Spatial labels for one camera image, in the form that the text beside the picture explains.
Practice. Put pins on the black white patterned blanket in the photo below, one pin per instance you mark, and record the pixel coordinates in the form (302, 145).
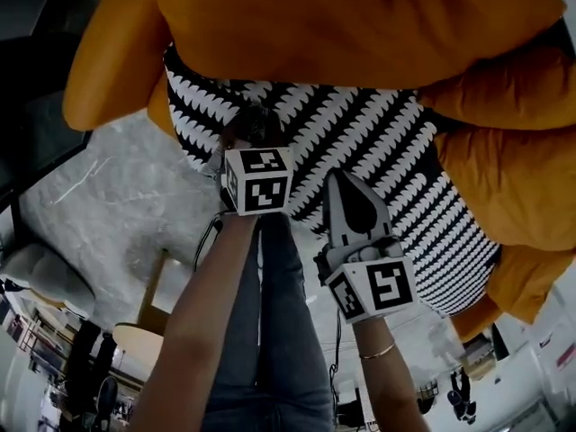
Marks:
(360, 124)

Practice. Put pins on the person's left forearm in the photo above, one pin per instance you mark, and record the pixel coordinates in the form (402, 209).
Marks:
(193, 331)

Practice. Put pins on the white cabinet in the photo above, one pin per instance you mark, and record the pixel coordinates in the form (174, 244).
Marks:
(553, 331)

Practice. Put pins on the person's blue jeans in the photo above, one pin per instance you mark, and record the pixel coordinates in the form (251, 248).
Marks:
(279, 331)

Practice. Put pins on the orange sofa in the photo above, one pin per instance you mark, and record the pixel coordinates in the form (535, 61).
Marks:
(108, 61)

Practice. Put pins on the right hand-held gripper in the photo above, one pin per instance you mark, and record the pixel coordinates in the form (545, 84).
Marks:
(373, 286)

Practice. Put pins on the person's right forearm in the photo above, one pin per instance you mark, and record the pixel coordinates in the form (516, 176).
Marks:
(387, 385)

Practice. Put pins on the black glass cabinet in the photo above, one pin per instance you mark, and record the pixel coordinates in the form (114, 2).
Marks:
(45, 128)

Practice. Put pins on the round wooden stool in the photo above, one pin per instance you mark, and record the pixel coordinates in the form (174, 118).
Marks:
(137, 349)

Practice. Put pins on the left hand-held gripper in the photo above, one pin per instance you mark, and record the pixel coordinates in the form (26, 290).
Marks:
(265, 182)

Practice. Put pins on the white armchair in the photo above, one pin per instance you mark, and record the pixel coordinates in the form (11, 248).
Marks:
(45, 277)

